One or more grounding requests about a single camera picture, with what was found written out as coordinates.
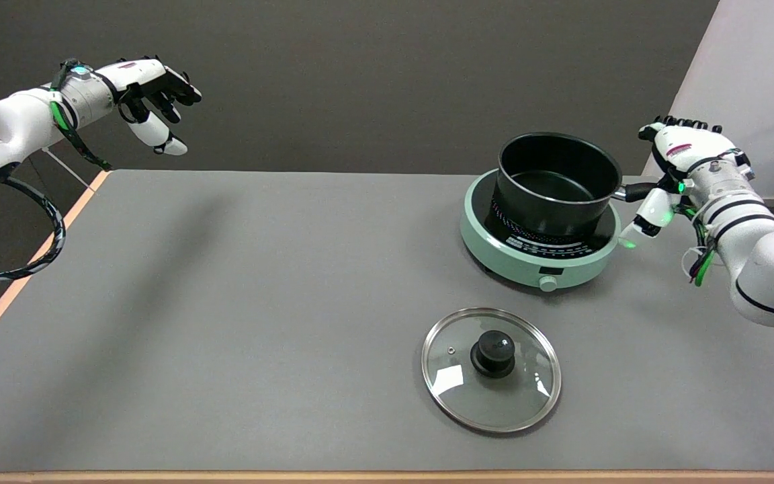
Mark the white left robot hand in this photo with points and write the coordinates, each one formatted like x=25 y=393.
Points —
x=138 y=72

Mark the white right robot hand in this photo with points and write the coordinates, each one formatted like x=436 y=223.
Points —
x=689 y=151

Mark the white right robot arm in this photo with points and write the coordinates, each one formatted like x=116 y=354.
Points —
x=763 y=262

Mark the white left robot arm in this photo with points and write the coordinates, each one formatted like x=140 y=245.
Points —
x=21 y=121

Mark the green induction cooker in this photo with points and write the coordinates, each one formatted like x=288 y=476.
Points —
x=514 y=259

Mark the glass lid with black knob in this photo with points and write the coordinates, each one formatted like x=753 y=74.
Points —
x=491 y=370

